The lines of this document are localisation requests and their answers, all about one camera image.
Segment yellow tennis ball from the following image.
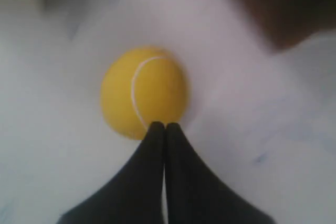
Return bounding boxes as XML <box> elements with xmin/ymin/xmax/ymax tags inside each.
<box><xmin>100</xmin><ymin>47</ymin><xmax>190</xmax><ymax>140</ymax></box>

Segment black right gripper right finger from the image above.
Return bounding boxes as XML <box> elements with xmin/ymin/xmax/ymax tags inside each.
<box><xmin>164</xmin><ymin>123</ymin><xmax>274</xmax><ymax>223</ymax></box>

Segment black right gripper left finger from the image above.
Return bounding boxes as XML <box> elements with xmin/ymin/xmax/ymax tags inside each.
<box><xmin>58</xmin><ymin>122</ymin><xmax>165</xmax><ymax>223</ymax></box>

